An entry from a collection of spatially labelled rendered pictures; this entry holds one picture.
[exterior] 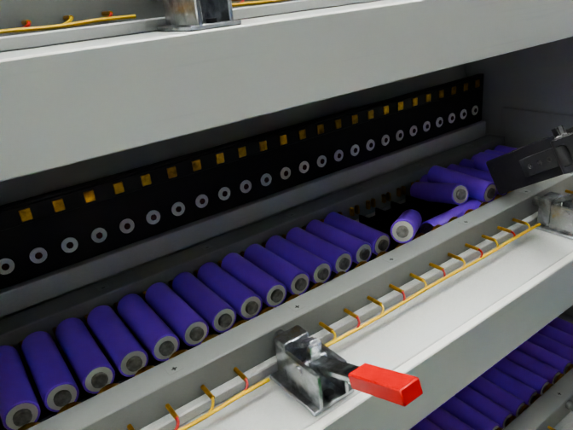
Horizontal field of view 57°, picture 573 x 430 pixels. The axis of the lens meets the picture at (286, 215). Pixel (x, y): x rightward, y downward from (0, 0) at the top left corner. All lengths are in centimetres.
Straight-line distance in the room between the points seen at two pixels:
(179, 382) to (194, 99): 14
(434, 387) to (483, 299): 7
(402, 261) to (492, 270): 7
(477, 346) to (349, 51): 20
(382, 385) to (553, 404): 33
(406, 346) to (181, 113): 19
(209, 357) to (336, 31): 19
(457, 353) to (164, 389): 18
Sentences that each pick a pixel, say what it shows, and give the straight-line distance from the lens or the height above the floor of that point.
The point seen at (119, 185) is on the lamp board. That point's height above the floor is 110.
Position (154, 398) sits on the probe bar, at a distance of 29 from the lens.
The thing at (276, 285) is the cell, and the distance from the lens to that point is 36.
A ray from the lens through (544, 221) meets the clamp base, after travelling 48.
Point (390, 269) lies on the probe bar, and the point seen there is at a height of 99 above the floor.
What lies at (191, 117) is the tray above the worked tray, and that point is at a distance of 26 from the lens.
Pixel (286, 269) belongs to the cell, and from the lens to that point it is 37.
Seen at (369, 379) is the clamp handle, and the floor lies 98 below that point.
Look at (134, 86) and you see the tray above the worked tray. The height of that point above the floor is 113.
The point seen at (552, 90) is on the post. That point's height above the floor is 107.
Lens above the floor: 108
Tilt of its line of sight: 6 degrees down
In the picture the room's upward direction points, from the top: 17 degrees counter-clockwise
